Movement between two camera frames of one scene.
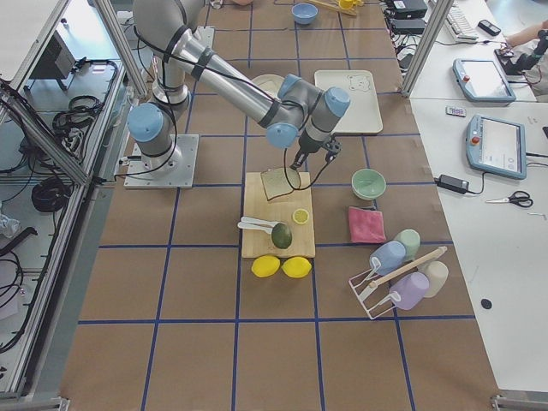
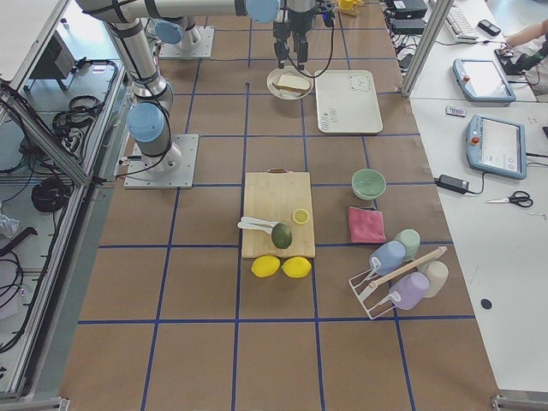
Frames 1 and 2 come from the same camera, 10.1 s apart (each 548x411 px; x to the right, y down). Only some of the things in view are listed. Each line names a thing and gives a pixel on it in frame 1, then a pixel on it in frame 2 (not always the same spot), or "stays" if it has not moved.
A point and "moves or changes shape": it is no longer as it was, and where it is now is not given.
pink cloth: x=366 y=226 stays
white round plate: x=269 y=82 -> x=274 y=77
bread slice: x=279 y=181 moves or changes shape
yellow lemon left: x=265 y=265 stays
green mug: x=411 y=240 stays
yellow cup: x=347 y=4 stays
